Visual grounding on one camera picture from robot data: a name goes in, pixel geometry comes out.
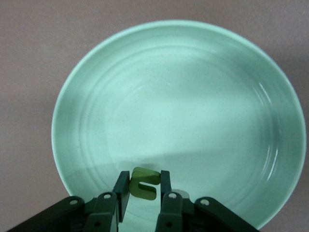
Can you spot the green foam letter n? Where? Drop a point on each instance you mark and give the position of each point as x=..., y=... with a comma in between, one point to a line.
x=135, y=186

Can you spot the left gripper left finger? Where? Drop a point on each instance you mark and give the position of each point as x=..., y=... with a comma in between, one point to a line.
x=123, y=193

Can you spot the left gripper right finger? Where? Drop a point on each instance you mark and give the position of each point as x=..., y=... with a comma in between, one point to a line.
x=166, y=183

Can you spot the green plate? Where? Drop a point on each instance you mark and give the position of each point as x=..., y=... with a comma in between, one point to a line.
x=181, y=96

